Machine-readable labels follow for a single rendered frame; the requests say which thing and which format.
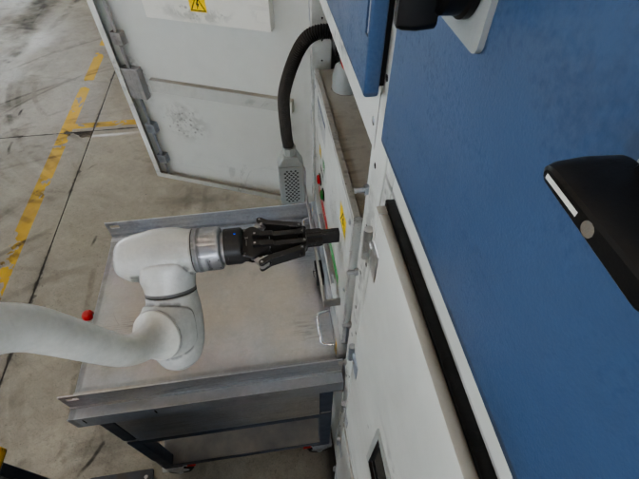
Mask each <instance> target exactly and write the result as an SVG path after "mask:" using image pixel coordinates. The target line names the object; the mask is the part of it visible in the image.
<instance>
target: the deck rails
mask: <svg viewBox="0 0 639 479"><path fill-rule="evenodd" d="M307 217H308V212H307V206H306V202H305V203H295V204H286V205H276V206H266V207H257V208H247V209H238V210H228V211H219V212H209V213H200V214H190V215H180V216H171V217H161V218H152V219H142V220H124V221H115V222H105V226H106V228H107V230H108V231H109V233H110V235H111V236H112V239H111V243H110V244H117V242H118V241H120V240H122V239H124V238H126V237H128V236H130V235H133V234H136V233H140V232H144V231H147V230H151V229H157V228H166V227H180V228H185V229H194V228H204V227H212V226H219V227H221V229H222V231H223V229H227V228H236V227H240V228H241V229H246V228H248V227H253V226H254V225H255V224H256V223H257V218H263V219H266V220H282V221H295V222H301V225H302V220H303V219H304V218H307ZM111 225H119V226H120V227H116V228H110V226H111ZM339 361H343V358H341V359H337V358H336V357H335V358H327V359H321V360H313V361H306V362H300V363H292V364H285V365H278V366H271V367H264V368H257V369H250V370H242V371H235V372H229V373H221V374H208V375H201V376H194V377H187V378H180V379H172V380H166V381H159V382H151V383H145V384H137V385H130V386H123V387H116V388H109V389H101V390H95V391H88V392H80V393H74V394H73V395H67V396H59V397H57V399H58V400H60V401H61V402H63V403H64V404H66V405H67V406H69V409H70V410H75V409H82V408H88V407H95V406H103V405H109V404H116V403H123V402H129V401H137V400H144V399H150V398H157V397H165V396H171V395H178V394H185V393H198V392H205V391H212V390H218V389H225V388H233V387H240V386H246V385H253V384H261V383H267V382H274V381H281V380H287V379H295V378H302V377H308V376H315V375H322V374H335V373H342V364H340V365H339ZM71 398H72V400H67V399H71Z"/></svg>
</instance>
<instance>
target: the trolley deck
mask: <svg viewBox="0 0 639 479"><path fill-rule="evenodd" d="M115 245H116V244H111V245H110V249H109V253H108V257H107V261H106V269H105V272H104V276H103V280H102V284H101V288H100V292H99V296H98V299H97V303H96V307H95V311H94V315H93V319H92V324H95V325H98V326H101V327H103V328H106V329H109V330H111V331H114V332H117V333H119V334H123V335H129V334H132V329H133V324H134V321H135V320H136V318H137V317H138V316H139V315H140V313H141V311H142V309H143V308H144V307H145V294H144V291H143V288H142V287H141V285H140V282H131V281H128V280H125V279H123V278H121V277H119V276H118V275H117V274H116V273H115V271H114V267H113V250H114V247H115ZM315 260H316V258H315V252H314V247H308V250H307V251H306V252H305V256H304V257H301V258H297V259H292V260H289V261H286V262H283V263H280V264H277V265H274V266H271V267H270V268H268V269H267V270H265V271H261V270H260V266H259V265H258V264H257V263H256V262H249V261H246V262H245V263H243V264H234V265H226V264H225V267H224V268H223V269H222V270H214V271H206V272H201V273H200V272H198V273H196V285H197V290H198V294H199V297H200V300H201V304H202V308H203V321H204V345H203V352H202V354H201V356H200V358H199V359H198V360H197V361H196V362H195V363H194V364H193V365H192V366H190V367H189V368H187V369H184V370H180V371H171V370H168V369H166V368H165V367H163V366H162V365H161V364H160V363H159V362H158V361H157V360H155V359H152V358H151V359H149V360H148V361H146V362H143V363H141V364H138V365H134V366H129V367H109V366H103V365H97V364H91V363H86V362H82V365H81V369H80V372H79V377H78V381H77V385H76V389H75V392H76V393H80V392H88V391H95V390H101V389H109V388H116V387H123V386H130V385H137V384H145V383H151V382H159V381H166V380H172V379H180V378H187V377H194V376H201V375H208V374H221V373H229V372H235V371H242V370H250V369H257V368H264V367H271V366H278V365H285V364H292V363H300V362H306V361H313V360H321V359H327V358H335V357H337V356H336V351H335V348H334V346H325V345H322V344H321V343H320V337H319V331H318V325H317V317H316V315H317V313H318V312H319V311H322V310H326V309H328V307H323V303H322V297H321V291H320V286H317V283H316V280H315V279H314V274H313V269H314V261H315ZM319 324H320V330H321V335H322V340H323V342H327V343H334V338H333V334H332V328H331V322H330V317H329V312H326V313H323V314H320V315H319ZM343 384H344V381H343V376H342V373H335V374H322V375H315V376H308V377H302V378H295V379H287V380H281V381H274V382H267V383H261V384H253V385H246V386H240V387H233V388H225V389H218V390H212V391H205V392H198V393H185V394H178V395H171V396H165V397H157V398H150V399H144V400H137V401H129V402H123V403H116V404H109V405H103V406H95V407H88V408H82V409H75V410H70V412H69V416H68V420H67V421H68V422H69V423H71V424H72V425H74V426H76V427H77V428H82V427H88V426H95V425H102V424H108V423H115V422H122V421H128V420H135V419H142V418H148V417H155V416H162V415H169V414H175V413H182V412H195V411H202V410H209V409H216V408H222V407H229V406H236V405H242V404H249V403H256V402H262V401H269V400H276V399H283V398H289V397H296V396H303V395H309V394H316V393H329V392H335V391H342V390H343Z"/></svg>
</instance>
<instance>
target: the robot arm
mask: <svg viewBox="0 0 639 479"><path fill-rule="evenodd" d="M263 230H264V231H263ZM269 237H270V239H269ZM332 242H339V229H338V228H330V229H320V228H314V229H306V227H305V226H303V225H301V222H295V221H282V220H266V219H263V218H257V223H256V224H255V225H254V226H253V227H248V228H246V229H241V228H240V227H236V228H227V229H223V231H222V229H221V227H219V226H212V227H204V228H194V229H185V228H180V227H166V228H157V229H151V230H147V231H144V232H140V233H136V234H133V235H130V236H128V237H126V238H124V239H121V240H120V241H118V242H117V244H116V245H115V247H114V250H113V267H114V271H115V273H116V274H117V275H118V276H119V277H121V278H123V279H125V280H128V281H131V282H140V285H141V287H142V288H143V291H144V294H145V307H144V308H143V309H142V311H141V313H140V315H139V316H138V317H137V318H136V320H135V321H134V324H133V329H132V334H129V335H123V334H119V333H117V332H114V331H111V330H109V329H106V328H103V327H101V326H98V325H95V324H92V323H90V322H87V321H84V320H82V319H80V318H77V317H74V316H69V315H67V314H64V313H61V312H58V311H55V310H52V309H50V308H46V307H43V306H38V305H34V304H28V303H21V302H0V354H9V353H31V354H42V355H48V356H54V357H59V358H64V359H70V360H75V361H81V362H86V363H91V364H97V365H103V366H109V367H129V366H134V365H138V364H141V363H143V362H146V361H148V360H149V359H151V358H152V359H155V360H157V361H158V362H159V363H160V364H161V365H162V366H163V367H165V368H166V369H168V370H171V371H180V370H184V369H187V368H189V367H190V366H192V365H193V364H194V363H195V362H196V361H197V360H198V359H199V358H200V356H201V354H202V352H203V345H204V321H203V308H202V304H201V300H200V297H199V294H198V290H197V285H196V273H198V272H200V273H201V272H206V271H214V270H222V269H223V268H224V267H225V264H226V265H234V264H243V263H245V262H246V261H249V262H256V263H257V264H258V265H259V266H260V270H261V271H265V270H267V269H268V268H270V267H271V266H274V265H277V264H280V263H283V262H286V261H289V260H292V259H297V258H301V257H304V256H305V252H306V251H307V250H308V247H316V246H322V245H323V244H324V243H332ZM270 247H271V248H270ZM266 255H268V256H266ZM265 256H266V257H265Z"/></svg>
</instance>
